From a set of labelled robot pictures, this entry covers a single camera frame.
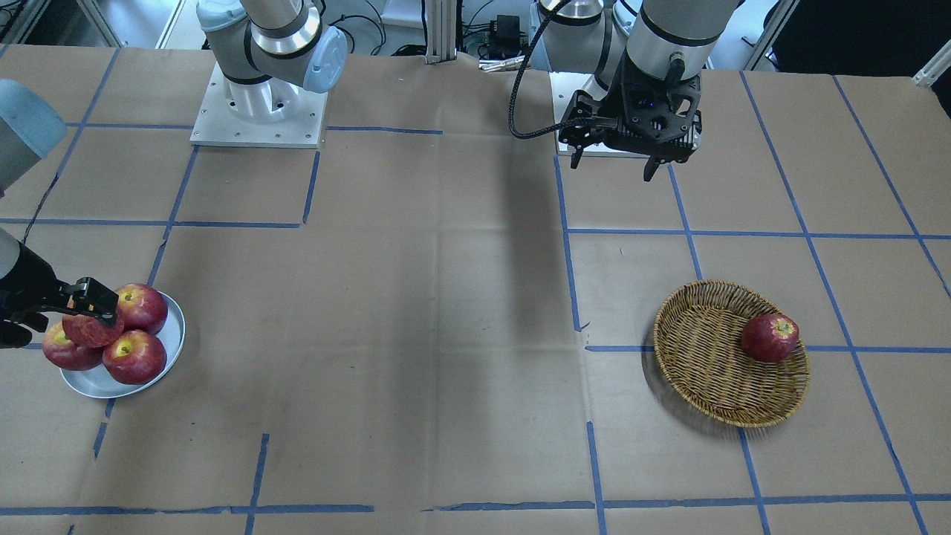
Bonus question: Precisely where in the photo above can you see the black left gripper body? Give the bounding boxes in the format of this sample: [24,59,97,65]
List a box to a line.
[558,56,702,163]

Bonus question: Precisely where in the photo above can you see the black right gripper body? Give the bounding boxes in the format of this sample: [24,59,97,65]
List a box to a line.
[1,241,69,348]

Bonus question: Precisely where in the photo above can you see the red yellow apple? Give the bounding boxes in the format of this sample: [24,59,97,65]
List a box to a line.
[62,311,125,348]

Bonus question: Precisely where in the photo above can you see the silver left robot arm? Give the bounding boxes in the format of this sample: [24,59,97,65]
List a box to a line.
[521,1,740,181]

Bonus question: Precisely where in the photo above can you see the red apple on plate rear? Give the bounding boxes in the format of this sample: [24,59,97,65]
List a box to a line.
[115,283,169,335]

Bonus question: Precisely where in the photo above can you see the red apple on plate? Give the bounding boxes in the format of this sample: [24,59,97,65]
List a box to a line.
[41,322,103,372]
[103,331,167,385]
[115,283,169,335]

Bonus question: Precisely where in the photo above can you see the red apple on plate front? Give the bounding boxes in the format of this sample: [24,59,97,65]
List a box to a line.
[103,331,167,385]

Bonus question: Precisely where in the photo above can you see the silver metal plate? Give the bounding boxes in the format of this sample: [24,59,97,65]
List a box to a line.
[61,291,186,399]

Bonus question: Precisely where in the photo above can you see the round wicker basket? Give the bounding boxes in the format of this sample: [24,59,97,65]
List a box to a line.
[652,279,811,429]

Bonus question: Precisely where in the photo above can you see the dark red apple in basket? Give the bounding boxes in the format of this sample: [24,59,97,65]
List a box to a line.
[740,313,799,363]

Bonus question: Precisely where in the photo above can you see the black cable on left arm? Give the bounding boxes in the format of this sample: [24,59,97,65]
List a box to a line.
[508,0,577,142]

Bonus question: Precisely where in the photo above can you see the aluminium frame post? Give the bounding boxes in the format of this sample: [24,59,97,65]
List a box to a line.
[421,1,463,65]

